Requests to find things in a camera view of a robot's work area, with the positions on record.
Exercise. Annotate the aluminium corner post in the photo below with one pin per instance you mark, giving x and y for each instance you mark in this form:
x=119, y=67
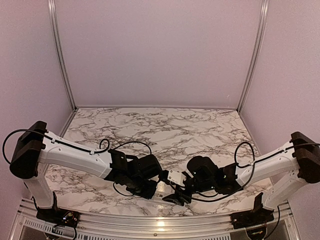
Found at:
x=255, y=54
x=59, y=51

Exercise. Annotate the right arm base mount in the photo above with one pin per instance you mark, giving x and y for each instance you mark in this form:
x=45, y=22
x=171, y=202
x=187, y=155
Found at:
x=257, y=215

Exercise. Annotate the left aluminium corner post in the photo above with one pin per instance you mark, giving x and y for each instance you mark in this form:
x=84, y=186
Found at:
x=59, y=51

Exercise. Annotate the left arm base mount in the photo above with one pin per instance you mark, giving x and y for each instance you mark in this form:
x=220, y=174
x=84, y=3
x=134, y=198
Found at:
x=57, y=215

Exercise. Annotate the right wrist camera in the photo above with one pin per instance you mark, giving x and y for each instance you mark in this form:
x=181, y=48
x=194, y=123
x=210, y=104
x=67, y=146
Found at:
x=174, y=177

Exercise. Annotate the white remote control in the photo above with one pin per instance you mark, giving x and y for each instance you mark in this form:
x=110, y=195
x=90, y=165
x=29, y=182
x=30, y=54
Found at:
x=159, y=195

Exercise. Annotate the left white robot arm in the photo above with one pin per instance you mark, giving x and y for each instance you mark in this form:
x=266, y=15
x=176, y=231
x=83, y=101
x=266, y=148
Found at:
x=37, y=146

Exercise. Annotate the front aluminium rail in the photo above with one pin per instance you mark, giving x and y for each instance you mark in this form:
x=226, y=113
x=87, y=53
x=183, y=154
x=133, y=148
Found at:
x=98, y=226

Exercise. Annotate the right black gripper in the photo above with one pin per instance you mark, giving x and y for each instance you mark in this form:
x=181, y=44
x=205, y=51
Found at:
x=178, y=198

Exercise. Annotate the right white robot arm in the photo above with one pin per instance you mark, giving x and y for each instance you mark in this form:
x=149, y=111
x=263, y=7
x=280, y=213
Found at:
x=298, y=158

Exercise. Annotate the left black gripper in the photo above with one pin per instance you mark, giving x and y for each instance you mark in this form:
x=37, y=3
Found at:
x=149, y=193

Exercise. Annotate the right aluminium corner post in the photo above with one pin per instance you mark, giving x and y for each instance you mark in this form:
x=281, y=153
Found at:
x=255, y=54

